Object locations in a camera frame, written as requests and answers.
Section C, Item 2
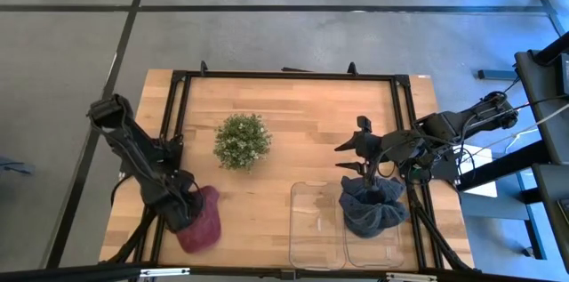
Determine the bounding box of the black aluminium table frame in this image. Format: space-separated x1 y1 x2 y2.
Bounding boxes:
100 60 479 274

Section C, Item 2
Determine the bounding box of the grey side desk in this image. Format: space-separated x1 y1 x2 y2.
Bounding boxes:
514 45 569 165
532 162 569 274

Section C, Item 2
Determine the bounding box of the dark blue knit hat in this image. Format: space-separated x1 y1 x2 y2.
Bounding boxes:
338 175 411 239

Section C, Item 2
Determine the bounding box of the green plant in black pot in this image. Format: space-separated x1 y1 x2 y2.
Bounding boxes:
212 112 273 173

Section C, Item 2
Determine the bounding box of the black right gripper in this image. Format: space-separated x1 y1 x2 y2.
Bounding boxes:
333 130 389 177

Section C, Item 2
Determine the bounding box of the clear plastic bin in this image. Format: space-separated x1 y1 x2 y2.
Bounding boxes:
343 182 406 270
288 180 348 271

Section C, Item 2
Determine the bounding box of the blue grey floor bar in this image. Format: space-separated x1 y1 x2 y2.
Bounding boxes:
477 68 519 81

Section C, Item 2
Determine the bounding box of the silver metal bracket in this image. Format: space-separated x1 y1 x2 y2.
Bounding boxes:
139 267 192 279
385 272 439 282

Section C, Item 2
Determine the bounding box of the black support beam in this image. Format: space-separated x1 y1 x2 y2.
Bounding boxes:
456 139 552 192

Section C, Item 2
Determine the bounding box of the white sheet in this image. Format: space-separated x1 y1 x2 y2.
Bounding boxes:
459 143 499 199

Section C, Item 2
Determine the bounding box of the white cable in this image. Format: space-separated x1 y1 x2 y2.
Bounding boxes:
461 102 569 155

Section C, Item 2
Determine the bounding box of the maroon knit hat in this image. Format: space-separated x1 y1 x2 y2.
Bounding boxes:
175 184 222 254

